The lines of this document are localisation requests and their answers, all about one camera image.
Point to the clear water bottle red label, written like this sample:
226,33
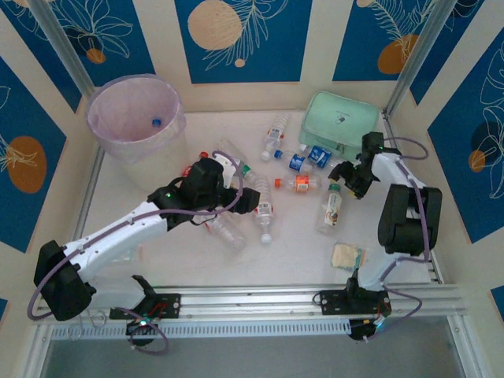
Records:
275,132
264,220

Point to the blue label bottle white cap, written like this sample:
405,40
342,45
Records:
319,156

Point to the clear plastic bottle green cap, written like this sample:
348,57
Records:
247,169
228,234

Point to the cola bottle red cap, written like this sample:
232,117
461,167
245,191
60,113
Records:
204,154

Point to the white drink bottle green cap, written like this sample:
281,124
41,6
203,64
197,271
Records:
331,212

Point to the orange label bottle orange cap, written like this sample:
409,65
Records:
302,184

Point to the white bin with purple liner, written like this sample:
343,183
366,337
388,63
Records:
118,110

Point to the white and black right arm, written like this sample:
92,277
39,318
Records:
405,220

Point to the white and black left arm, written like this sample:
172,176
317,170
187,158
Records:
118,242

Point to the mint green zipper pouch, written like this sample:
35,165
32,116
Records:
334,114

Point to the beige packet with teal edge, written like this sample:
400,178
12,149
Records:
346,256

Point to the small blue bottle cap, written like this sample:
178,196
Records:
156,122

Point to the clear plastic wrapper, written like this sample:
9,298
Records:
132,256

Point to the black base electronics box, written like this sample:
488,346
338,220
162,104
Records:
362,330
138,326

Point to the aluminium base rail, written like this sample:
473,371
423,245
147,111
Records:
256,303

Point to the aluminium corner post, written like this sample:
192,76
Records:
63,39
425,51

